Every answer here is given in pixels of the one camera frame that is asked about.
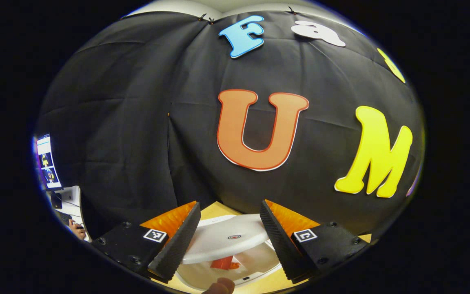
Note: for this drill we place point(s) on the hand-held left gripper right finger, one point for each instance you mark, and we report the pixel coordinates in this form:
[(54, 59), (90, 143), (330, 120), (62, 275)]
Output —
[(279, 244)]

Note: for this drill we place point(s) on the white desktop garbage bin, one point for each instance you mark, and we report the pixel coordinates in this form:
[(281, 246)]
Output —
[(218, 245)]

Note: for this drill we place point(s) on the black backdrop cloth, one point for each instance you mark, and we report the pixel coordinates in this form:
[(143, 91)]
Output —
[(137, 122)]

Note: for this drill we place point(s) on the red pop can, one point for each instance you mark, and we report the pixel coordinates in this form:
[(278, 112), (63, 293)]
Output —
[(222, 262)]

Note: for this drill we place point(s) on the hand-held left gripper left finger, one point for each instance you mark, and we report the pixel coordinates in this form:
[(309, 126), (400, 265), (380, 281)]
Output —
[(178, 245)]

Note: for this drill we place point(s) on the orange paper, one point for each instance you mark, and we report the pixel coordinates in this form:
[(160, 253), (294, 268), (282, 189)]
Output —
[(235, 266)]

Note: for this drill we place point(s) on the black keyboard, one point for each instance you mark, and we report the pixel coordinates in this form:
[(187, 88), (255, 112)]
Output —
[(64, 217)]

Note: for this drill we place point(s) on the computer monitor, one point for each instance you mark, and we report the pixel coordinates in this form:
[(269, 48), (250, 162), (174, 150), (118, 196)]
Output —
[(48, 163)]

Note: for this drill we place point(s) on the white side desk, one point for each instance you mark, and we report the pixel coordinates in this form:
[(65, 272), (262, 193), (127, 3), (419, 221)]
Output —
[(74, 200)]

